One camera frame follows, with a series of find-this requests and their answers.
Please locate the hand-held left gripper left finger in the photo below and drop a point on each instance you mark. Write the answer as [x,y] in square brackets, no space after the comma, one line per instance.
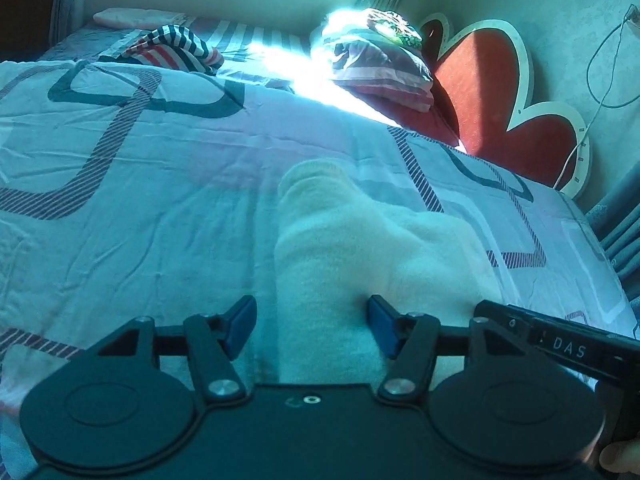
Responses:
[242,325]

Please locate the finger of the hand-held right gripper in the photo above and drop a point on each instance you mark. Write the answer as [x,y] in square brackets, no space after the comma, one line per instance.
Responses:
[512,322]

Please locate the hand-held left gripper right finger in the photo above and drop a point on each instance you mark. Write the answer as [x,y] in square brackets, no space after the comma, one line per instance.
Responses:
[382,327]

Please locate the white towel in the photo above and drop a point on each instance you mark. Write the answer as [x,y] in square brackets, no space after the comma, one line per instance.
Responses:
[340,260]

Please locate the person's right hand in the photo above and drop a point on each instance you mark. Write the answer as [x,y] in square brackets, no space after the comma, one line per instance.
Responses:
[620,457]

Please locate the blue-grey curtain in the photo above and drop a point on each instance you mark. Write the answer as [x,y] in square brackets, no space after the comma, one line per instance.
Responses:
[620,240]

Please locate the patterned bed blanket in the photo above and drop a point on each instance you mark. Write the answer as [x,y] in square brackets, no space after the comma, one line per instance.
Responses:
[150,185]

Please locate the red heart-shaped headboard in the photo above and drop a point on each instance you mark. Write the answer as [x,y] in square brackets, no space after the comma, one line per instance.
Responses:
[480,85]

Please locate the stacked pillows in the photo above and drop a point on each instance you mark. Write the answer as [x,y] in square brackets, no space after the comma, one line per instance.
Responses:
[380,70]

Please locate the striped bed sheet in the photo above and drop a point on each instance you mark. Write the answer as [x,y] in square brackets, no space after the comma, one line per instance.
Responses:
[250,40]

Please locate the striped garment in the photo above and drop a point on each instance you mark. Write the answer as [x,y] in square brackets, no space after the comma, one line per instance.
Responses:
[170,45]

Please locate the colourful cloth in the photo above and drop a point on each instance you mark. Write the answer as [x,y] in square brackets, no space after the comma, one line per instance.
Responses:
[395,25]

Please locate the pink pillow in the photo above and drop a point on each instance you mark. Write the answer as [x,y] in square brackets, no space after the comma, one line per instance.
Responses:
[130,16]

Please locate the dark wooden door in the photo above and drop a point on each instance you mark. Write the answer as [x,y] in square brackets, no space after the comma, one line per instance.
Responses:
[25,0]

